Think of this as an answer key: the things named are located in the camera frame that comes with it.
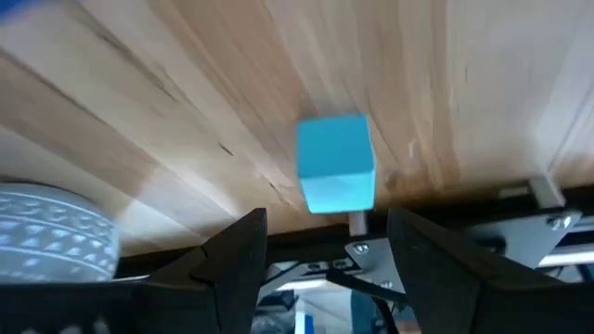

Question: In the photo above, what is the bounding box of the white frame post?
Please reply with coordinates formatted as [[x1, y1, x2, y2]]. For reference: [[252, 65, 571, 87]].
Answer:
[[528, 175, 566, 209], [347, 211, 368, 237]]

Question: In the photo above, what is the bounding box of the black aluminium table frame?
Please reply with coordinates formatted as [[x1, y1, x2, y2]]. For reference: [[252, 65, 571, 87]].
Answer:
[[113, 183, 594, 284]]

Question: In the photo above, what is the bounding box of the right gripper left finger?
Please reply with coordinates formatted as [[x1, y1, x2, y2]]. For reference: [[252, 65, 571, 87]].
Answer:
[[0, 207, 269, 334]]

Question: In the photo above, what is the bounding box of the green artificial plant patterned pot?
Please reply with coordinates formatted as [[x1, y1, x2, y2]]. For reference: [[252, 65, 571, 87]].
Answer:
[[0, 182, 122, 285]]

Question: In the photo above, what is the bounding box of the teal cube block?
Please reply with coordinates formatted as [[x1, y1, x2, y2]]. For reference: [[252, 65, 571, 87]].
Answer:
[[295, 113, 377, 215]]

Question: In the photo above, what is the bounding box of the silver metal bracket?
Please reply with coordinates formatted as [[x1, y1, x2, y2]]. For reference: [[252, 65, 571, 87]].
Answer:
[[345, 237, 407, 298], [463, 211, 584, 270]]

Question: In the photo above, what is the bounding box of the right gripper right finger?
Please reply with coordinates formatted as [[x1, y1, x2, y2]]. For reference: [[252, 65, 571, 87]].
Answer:
[[386, 207, 594, 334]]

